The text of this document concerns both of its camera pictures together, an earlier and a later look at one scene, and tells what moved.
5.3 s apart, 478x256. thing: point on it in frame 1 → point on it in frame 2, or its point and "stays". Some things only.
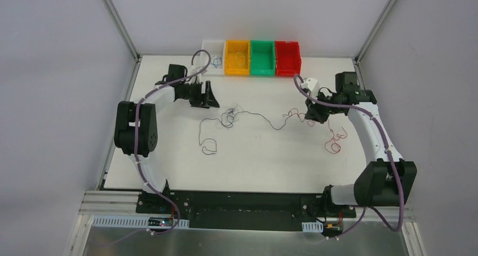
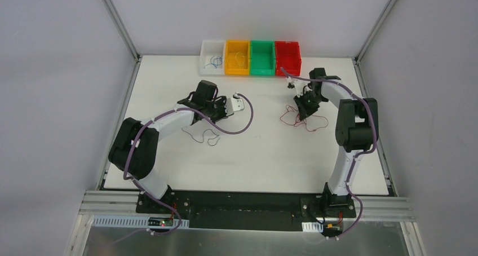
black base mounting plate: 233,210 stays
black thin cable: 234,123 → 203,135
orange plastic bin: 237,57 stays
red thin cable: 333,135 → 305,125
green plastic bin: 262,58 stays
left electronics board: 160,221 stays
